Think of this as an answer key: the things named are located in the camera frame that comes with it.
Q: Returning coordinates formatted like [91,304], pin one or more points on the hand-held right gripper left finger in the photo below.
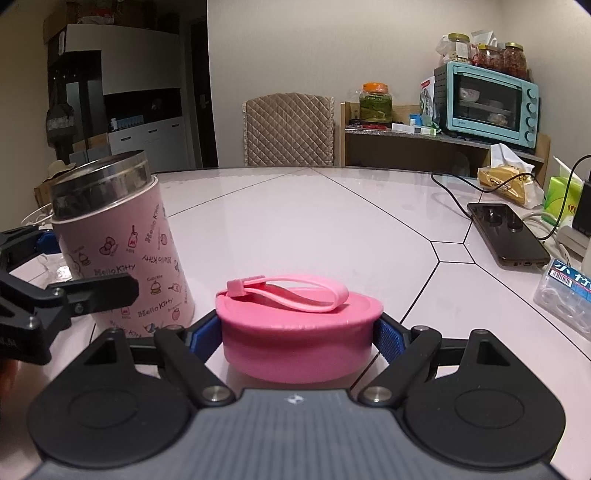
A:
[206,335]

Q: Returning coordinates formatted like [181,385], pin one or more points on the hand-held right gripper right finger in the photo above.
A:
[388,340]

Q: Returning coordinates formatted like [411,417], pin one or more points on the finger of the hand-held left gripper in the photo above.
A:
[101,290]
[47,241]

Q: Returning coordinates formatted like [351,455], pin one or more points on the pink printed bottle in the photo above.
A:
[124,221]

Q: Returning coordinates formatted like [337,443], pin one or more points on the clear glass bowl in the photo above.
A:
[57,270]

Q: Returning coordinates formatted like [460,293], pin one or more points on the beige hat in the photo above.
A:
[60,168]

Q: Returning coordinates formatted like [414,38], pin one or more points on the grey hanging bag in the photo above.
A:
[60,121]

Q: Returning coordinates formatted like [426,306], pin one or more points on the tall white cabinet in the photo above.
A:
[147,138]

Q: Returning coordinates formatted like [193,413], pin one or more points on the black smartphone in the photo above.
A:
[508,235]

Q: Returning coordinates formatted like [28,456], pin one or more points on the clear plastic box blue label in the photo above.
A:
[563,297]

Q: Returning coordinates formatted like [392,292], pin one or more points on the yellow tissue pack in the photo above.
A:
[503,181]

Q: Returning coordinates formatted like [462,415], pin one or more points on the wooden shelf unit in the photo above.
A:
[369,133]

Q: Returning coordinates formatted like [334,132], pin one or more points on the flat white box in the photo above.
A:
[413,128]

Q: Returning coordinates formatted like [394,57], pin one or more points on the dark door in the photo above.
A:
[203,92]

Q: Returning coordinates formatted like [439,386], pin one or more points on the chair with quilted beige cover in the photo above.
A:
[286,129]

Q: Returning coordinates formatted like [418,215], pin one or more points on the small blue box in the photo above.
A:
[415,119]

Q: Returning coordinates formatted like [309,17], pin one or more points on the green tissue box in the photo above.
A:
[561,194]

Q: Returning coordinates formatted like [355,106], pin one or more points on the green pickle jar orange lid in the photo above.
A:
[376,105]

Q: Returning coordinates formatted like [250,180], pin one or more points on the black charger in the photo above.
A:
[584,203]

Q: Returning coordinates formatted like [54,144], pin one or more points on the white and green pouch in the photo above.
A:
[428,104]

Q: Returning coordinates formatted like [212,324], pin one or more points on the teal toaster oven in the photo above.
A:
[489,76]

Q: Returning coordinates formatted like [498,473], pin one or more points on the clear plastic bag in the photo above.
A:
[442,51]

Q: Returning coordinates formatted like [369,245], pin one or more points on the yellow-lid glass jar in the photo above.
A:
[458,50]

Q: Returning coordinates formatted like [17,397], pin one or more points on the small red-filled glass jar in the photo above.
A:
[489,57]

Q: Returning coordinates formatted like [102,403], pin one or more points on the large red-filled glass jar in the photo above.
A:
[515,61]

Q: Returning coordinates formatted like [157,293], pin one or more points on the white paper bag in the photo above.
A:
[485,37]

